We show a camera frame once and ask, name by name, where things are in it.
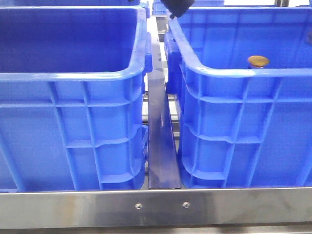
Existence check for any rail screw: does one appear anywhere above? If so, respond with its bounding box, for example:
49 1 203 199
135 203 143 210
182 202 190 209

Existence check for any blue plastic bin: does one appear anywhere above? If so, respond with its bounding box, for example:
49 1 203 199
168 7 312 188
0 6 152 193

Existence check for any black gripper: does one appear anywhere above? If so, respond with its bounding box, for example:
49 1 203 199
161 0 195 19

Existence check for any left blue plastic bin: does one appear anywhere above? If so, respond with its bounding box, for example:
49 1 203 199
0 6 152 193

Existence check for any rear left blue bin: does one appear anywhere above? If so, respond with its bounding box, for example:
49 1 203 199
0 0 150 18

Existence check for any yellow push button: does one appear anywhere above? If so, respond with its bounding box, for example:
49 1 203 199
248 55 270 69

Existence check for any right blue plastic bin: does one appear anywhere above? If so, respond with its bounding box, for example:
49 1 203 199
168 7 312 188

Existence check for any steel divider bar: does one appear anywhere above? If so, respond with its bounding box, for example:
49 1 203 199
148 32 181 189

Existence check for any left rail screw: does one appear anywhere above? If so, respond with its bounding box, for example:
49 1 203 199
135 203 143 210

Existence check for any rear right blue bin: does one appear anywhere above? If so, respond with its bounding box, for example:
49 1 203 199
152 0 225 16

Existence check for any steel front rail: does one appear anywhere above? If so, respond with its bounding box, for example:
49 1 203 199
0 187 312 229

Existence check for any right rail screw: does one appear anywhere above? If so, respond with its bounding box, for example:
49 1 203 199
182 202 190 209

